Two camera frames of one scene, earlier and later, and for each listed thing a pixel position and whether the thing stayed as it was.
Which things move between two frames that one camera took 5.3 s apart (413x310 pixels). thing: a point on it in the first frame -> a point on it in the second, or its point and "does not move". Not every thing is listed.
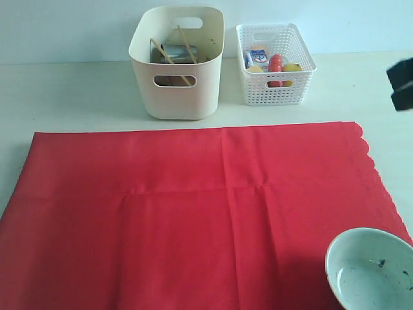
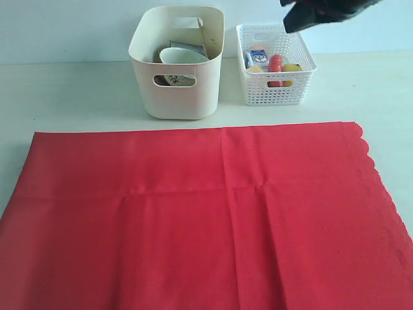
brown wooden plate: x=176 y=81 -> x=159 y=80
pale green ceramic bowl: x=368 y=268 -> x=175 y=55
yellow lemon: x=290 y=67 does not move
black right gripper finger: x=401 y=73 -> x=302 y=15
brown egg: x=257 y=47 does not move
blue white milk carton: x=255 y=57 does not move
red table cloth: x=222 y=217 does not move
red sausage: x=275 y=65 does not move
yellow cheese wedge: x=255 y=69 does not move
